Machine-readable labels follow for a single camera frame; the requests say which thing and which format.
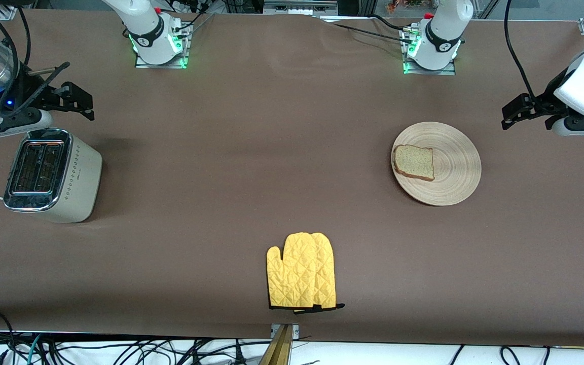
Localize orange background object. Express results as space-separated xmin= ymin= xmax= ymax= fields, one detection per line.
xmin=386 ymin=0 xmax=427 ymax=15

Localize aluminium frame profile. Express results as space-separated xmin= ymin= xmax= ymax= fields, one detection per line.
xmin=263 ymin=0 xmax=338 ymax=16

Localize yellow quilted oven mitt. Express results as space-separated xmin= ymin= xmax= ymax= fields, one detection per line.
xmin=295 ymin=232 xmax=346 ymax=314
xmin=266 ymin=233 xmax=319 ymax=309

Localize cream two-slot toaster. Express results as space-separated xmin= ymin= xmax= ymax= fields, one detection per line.
xmin=3 ymin=128 xmax=103 ymax=224

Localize round wooden plate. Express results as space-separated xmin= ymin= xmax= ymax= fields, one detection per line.
xmin=391 ymin=121 xmax=482 ymax=207

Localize tangled black floor cables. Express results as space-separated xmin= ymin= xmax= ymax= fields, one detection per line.
xmin=39 ymin=337 xmax=272 ymax=365

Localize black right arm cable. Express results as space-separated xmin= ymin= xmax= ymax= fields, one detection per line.
xmin=0 ymin=5 xmax=32 ymax=118

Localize black cable on table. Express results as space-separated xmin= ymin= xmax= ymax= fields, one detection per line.
xmin=322 ymin=20 xmax=412 ymax=45

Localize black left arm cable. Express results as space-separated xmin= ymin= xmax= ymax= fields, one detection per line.
xmin=503 ymin=0 xmax=538 ymax=102

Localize brass coloured bar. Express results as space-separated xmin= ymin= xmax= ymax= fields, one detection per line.
xmin=259 ymin=324 xmax=294 ymax=365

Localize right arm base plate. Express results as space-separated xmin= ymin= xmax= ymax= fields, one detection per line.
xmin=135 ymin=23 xmax=190 ymax=69

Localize slice of bread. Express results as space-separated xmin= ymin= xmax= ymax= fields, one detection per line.
xmin=392 ymin=144 xmax=435 ymax=182

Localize small metal table bracket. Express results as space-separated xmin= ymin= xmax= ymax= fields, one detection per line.
xmin=271 ymin=323 xmax=300 ymax=339

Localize teal floor cable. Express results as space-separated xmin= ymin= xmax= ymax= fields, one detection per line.
xmin=26 ymin=334 xmax=43 ymax=365

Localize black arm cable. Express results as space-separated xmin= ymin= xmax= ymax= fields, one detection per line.
xmin=0 ymin=5 xmax=32 ymax=118
xmin=503 ymin=0 xmax=538 ymax=102

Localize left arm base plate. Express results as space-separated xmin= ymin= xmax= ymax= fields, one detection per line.
xmin=403 ymin=28 xmax=456 ymax=76

